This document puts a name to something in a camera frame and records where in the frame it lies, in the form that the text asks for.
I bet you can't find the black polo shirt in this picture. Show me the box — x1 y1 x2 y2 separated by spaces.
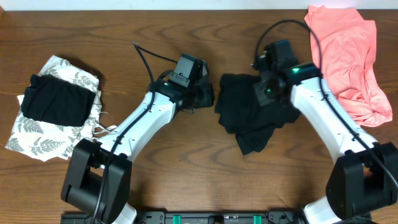
215 73 300 155

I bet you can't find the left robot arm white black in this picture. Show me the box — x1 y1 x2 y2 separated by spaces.
61 54 214 223

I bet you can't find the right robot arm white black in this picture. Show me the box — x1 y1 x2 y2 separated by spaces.
253 40 397 223

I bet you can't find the salmon pink shirt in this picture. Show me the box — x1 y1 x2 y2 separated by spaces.
305 6 393 127

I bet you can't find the folded black garment on bag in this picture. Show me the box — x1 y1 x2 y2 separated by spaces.
21 75 96 127

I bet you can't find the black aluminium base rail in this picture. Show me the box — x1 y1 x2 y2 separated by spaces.
60 210 376 224

